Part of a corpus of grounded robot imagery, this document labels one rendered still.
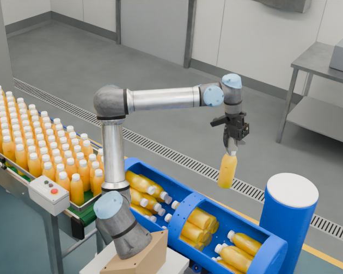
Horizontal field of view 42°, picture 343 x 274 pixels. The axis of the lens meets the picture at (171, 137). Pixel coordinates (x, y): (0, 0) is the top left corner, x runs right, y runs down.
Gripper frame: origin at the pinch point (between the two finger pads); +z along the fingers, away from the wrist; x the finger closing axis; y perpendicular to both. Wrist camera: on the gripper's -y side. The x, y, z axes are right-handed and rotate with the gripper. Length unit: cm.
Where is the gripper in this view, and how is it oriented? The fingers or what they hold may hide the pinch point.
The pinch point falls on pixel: (231, 149)
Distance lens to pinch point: 196.1
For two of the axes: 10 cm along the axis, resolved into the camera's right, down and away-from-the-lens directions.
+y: 7.4, 2.6, -6.2
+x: 6.6, -4.5, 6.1
